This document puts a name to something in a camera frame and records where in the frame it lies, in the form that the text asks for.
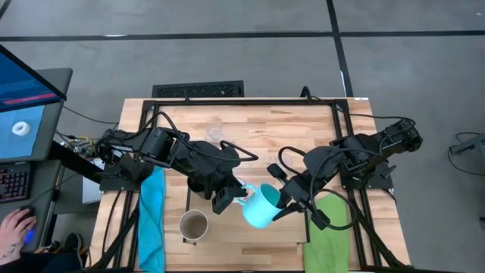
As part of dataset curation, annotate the black computer mouse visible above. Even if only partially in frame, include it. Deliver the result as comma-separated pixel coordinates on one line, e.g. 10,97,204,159
18,204,39,246

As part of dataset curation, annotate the teal mug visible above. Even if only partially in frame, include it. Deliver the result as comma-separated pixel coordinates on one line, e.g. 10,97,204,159
235,183,283,230

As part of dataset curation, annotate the person's black shoe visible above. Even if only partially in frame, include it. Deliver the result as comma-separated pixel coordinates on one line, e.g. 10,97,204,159
62,232,83,266

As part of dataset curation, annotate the grey desk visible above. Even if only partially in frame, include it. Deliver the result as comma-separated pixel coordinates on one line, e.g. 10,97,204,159
0,67,74,253

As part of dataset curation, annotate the tall white ceramic cup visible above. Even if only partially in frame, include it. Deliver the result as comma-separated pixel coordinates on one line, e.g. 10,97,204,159
178,209,210,244

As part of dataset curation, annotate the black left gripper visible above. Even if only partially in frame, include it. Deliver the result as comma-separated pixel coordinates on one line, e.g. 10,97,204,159
189,158,248,215

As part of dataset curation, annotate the tilted dark blue monitor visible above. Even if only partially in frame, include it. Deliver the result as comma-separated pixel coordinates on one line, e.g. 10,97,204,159
0,44,68,114

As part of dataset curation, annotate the grey floor device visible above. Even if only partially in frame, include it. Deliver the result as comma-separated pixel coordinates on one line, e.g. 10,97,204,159
449,133,485,156

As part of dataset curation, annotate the green cloth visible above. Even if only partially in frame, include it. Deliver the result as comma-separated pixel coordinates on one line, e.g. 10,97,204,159
302,189,352,273

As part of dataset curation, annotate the white box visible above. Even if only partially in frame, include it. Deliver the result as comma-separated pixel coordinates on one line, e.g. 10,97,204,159
82,157,105,206

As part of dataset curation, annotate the person's leg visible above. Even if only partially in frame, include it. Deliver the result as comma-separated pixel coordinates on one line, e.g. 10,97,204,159
0,249,83,273

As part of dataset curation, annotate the black slanted bar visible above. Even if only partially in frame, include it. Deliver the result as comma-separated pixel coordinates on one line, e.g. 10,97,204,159
48,140,105,184

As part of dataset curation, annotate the bundle of coloured wires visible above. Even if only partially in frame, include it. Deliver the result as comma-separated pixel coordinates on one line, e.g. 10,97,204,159
55,128,95,157

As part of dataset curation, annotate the laptop with backlit keyboard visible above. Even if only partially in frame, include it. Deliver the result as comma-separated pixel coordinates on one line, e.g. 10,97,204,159
0,102,50,204

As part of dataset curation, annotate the blue cloth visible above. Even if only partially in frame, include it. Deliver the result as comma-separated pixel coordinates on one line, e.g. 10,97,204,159
137,165,167,273

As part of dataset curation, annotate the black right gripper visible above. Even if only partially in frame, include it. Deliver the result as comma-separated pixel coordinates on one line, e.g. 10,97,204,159
267,162,330,231

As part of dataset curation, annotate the person's hand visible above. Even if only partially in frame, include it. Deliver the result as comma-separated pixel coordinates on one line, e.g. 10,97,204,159
0,207,38,266

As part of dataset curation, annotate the black metal table frame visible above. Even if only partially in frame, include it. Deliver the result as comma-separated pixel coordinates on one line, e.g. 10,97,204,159
90,97,410,272

